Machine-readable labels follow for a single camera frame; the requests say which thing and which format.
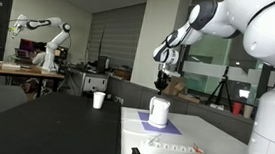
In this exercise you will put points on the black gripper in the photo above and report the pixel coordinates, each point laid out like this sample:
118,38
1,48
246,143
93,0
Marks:
162,78

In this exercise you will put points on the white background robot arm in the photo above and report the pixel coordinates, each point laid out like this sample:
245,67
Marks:
51,42

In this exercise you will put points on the white electric kettle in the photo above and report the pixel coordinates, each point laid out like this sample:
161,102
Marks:
159,111

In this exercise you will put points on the brown cardboard box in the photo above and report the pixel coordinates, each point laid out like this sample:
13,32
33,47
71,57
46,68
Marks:
176,87

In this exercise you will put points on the purple cloth mat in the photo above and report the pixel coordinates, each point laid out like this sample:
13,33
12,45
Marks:
172,129

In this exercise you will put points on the white paper cup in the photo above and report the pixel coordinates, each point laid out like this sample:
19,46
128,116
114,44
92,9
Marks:
98,100

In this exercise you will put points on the grey window blind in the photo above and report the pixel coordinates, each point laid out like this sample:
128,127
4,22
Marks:
117,35

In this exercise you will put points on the grey metal cabinet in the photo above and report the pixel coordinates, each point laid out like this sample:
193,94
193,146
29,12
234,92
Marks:
88,81

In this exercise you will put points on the red plastic cup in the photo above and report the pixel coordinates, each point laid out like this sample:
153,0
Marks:
237,108

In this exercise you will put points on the beige paper cup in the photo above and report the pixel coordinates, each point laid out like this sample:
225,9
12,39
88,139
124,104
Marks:
248,111

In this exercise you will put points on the seated person white shirt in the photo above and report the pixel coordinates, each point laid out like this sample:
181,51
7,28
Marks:
39,56

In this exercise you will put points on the open laptop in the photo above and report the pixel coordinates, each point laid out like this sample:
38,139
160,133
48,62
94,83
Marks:
22,53

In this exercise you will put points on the wooden desk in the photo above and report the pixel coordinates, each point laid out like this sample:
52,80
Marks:
17,70

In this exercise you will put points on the white power strip orange switch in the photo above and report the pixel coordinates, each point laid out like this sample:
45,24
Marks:
171,147

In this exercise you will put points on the black camera tripod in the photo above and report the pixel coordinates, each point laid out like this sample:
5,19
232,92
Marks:
222,91

